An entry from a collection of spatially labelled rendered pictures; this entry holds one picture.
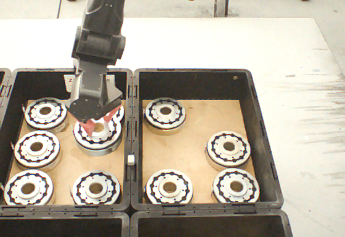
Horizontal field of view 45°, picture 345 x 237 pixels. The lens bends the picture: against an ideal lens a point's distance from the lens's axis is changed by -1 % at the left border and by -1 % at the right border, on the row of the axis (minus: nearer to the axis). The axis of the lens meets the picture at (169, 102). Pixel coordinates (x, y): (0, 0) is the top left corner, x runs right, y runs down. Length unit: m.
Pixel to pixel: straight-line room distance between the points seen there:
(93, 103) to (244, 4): 2.43
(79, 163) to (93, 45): 0.37
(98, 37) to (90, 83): 0.08
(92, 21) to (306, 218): 0.73
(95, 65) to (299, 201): 0.66
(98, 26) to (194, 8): 2.28
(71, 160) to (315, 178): 0.64
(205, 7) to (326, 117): 1.76
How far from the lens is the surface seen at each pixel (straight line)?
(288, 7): 3.14
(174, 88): 1.11
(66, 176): 0.99
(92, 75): 0.73
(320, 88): 1.46
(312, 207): 1.16
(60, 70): 1.08
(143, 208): 0.82
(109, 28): 0.70
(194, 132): 1.06
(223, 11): 1.81
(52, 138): 1.03
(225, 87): 1.12
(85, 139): 0.93
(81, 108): 0.74
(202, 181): 0.98
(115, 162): 1.00
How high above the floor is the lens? 1.65
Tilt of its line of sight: 47 degrees down
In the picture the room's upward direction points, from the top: 4 degrees clockwise
